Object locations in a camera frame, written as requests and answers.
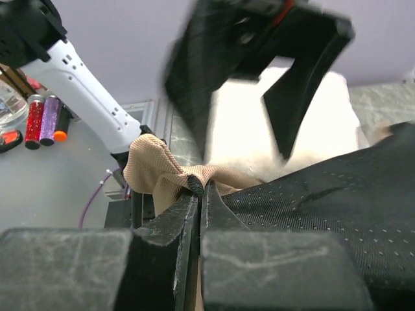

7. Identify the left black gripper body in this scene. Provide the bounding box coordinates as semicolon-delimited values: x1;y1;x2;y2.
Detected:
194;1;355;81

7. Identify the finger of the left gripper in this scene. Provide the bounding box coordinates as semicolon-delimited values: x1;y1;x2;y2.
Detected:
263;60;331;160
164;19;223;156

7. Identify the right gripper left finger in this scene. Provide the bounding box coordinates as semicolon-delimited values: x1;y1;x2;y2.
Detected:
1;191;198;310

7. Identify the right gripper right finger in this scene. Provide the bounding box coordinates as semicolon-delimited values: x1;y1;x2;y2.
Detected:
200;182;373;310

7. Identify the tan fabric pet tent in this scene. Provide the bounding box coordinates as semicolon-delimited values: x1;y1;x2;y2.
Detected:
124;122;414;310

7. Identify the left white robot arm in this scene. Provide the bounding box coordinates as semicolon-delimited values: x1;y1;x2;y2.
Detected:
1;1;355;164

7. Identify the white fluffy cushion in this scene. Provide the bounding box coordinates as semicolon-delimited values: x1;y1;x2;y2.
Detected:
204;67;370;181

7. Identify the black orange marker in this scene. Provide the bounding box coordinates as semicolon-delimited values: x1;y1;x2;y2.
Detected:
53;106;72;143

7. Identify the purple glitter tube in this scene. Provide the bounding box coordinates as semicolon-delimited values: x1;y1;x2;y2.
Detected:
40;96;62;146

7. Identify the red glitter tube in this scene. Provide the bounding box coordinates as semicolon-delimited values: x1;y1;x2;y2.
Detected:
25;95;45;150

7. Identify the aluminium frame rail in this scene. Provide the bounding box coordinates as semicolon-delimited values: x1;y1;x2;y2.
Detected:
121;98;174;146

